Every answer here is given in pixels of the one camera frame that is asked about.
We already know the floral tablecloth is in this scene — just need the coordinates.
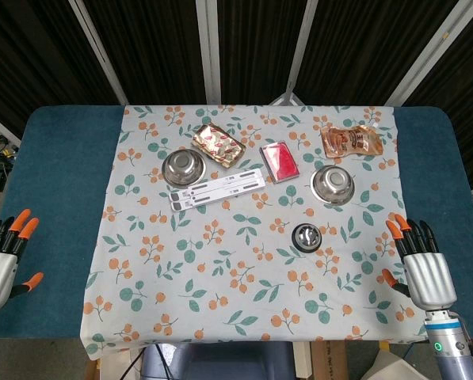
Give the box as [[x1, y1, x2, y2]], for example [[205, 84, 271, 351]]
[[79, 104, 430, 361]]

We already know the orange sauce pouch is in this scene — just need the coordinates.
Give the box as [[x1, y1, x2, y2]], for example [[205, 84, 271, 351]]
[[319, 124, 384, 159]]

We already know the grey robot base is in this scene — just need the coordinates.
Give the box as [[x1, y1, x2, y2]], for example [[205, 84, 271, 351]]
[[141, 341, 296, 380]]

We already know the gold foil snack packet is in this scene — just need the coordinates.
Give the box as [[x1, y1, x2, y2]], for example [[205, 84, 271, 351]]
[[191, 123, 247, 172]]

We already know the white folding laptop stand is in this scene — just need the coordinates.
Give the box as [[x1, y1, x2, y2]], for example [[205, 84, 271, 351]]
[[168, 167, 267, 214]]

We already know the stainless steel bowl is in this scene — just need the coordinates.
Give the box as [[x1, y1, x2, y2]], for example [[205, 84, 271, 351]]
[[161, 149, 208, 187], [311, 165, 357, 207]]

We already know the cardboard box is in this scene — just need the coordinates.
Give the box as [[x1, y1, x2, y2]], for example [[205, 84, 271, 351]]
[[310, 340, 350, 380]]

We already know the blue felt table mat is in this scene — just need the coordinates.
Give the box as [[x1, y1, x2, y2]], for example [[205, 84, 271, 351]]
[[0, 104, 473, 340]]

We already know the red card box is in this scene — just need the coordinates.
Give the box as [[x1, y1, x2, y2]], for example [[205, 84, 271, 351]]
[[258, 139, 302, 184]]

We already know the white partition frame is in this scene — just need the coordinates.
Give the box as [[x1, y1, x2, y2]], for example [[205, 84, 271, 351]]
[[0, 0, 473, 199]]

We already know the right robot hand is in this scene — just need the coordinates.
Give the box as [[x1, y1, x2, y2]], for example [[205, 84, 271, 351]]
[[381, 213, 458, 309]]

